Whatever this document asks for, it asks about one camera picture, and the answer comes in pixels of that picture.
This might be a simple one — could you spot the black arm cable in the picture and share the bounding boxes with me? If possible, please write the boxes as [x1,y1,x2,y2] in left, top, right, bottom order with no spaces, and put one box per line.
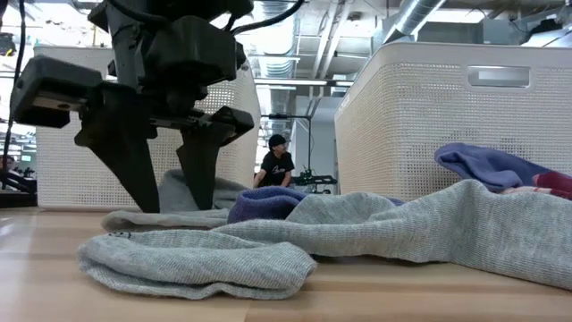
[230,0,306,36]
[1,0,27,191]

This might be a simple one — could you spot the dark office furniture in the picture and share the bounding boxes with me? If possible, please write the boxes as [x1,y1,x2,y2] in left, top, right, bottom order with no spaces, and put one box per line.
[0,172,38,209]

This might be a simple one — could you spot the black ceiling-hung device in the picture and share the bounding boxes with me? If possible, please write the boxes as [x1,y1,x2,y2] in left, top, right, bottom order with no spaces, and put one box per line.
[0,32,18,58]

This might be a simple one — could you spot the white perforated plastic bin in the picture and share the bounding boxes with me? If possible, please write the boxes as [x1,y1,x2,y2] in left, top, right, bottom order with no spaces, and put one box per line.
[34,44,263,211]
[333,41,572,202]

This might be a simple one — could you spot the maroon sock pink toe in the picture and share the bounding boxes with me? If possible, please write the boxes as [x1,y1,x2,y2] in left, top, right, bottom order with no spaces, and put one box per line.
[530,171,572,194]

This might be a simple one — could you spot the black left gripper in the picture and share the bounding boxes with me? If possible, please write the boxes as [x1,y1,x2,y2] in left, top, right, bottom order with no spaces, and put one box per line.
[11,21,256,214]

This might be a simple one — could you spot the blue sock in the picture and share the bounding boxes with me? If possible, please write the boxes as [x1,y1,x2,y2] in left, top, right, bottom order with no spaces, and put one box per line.
[433,142,572,193]
[226,186,406,225]

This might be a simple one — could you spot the black equipment cart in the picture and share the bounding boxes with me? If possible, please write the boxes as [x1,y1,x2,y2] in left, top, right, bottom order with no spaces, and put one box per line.
[292,165,339,195]

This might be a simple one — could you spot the ribbed silver ventilation duct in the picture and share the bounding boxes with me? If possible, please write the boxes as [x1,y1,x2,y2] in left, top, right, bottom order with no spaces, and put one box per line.
[257,0,299,80]

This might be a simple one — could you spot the person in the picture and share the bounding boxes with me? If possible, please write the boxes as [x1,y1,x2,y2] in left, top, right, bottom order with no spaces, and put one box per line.
[0,154,21,180]
[252,133,296,189]

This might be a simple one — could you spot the black stand frame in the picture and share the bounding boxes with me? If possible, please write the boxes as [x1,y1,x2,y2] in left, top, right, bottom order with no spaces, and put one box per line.
[261,113,314,180]

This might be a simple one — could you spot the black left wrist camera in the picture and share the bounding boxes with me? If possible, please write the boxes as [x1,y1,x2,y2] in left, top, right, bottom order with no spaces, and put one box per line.
[142,16,247,87]

